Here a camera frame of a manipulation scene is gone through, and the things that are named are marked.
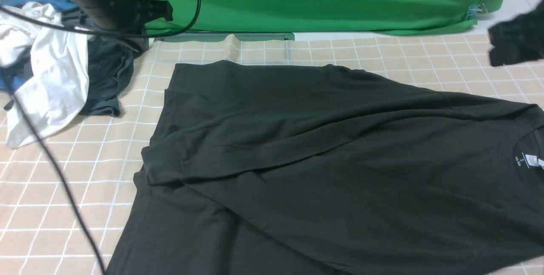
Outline white crumpled shirt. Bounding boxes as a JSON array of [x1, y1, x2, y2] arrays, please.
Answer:
[[1, 12, 89, 138]]

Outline dark gray long-sleeved shirt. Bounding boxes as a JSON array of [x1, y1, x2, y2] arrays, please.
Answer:
[[107, 61, 544, 275]]

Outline black cable image-left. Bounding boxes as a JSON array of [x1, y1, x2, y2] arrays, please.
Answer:
[[1, 0, 201, 274]]

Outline beige checkered tablecloth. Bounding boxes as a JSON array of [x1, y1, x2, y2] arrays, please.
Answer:
[[0, 34, 544, 275]]

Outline blue crumpled garment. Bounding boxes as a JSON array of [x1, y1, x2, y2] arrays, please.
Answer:
[[1, 0, 77, 90]]

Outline gray-green metal bar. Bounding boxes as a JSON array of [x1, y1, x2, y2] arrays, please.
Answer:
[[154, 31, 295, 43]]

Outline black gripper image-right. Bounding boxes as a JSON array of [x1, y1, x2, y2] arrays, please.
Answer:
[[487, 0, 544, 67]]

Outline dark gray crumpled garment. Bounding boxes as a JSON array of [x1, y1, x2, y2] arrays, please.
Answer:
[[1, 7, 148, 117]]

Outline metal binder clip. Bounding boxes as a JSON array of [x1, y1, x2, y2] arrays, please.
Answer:
[[465, 3, 488, 20]]

